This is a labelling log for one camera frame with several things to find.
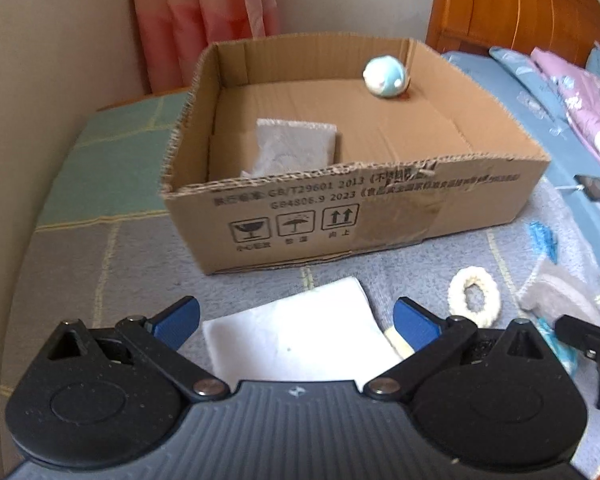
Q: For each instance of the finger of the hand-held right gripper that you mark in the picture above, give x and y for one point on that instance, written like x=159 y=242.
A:
x=580 y=332

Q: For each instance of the pink floral pillow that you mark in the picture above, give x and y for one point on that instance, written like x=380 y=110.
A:
x=587 y=105

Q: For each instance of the blue floral pillow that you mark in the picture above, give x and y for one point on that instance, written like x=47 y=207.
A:
x=517 y=67

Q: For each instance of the pink curtain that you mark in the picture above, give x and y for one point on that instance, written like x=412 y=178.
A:
x=200 y=20

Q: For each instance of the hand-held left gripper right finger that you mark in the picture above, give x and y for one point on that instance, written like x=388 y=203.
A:
x=416 y=324

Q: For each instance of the checked grey green blanket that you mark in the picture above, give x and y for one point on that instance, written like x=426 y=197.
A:
x=120 y=260

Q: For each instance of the cardboard box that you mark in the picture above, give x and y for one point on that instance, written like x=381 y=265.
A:
x=280 y=230

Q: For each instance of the wooden headboard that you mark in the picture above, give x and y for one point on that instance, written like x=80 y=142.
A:
x=520 y=0

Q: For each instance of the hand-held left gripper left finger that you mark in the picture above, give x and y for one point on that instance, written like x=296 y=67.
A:
x=176 y=321

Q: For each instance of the blue floral bed quilt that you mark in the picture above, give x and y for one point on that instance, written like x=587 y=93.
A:
x=510 y=110

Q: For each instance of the light blue plush toy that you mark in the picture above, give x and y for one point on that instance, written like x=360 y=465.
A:
x=386 y=76

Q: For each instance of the black phone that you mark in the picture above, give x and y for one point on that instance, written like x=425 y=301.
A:
x=594 y=187

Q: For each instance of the white packet in box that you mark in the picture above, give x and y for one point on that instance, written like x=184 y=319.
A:
x=290 y=147

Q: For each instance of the grey plush cloth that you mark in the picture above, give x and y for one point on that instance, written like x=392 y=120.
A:
x=555 y=290

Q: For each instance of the cream scrunchie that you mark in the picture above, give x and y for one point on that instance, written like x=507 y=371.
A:
x=457 y=301

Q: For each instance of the white cloth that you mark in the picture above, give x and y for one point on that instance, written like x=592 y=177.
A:
x=290 y=340

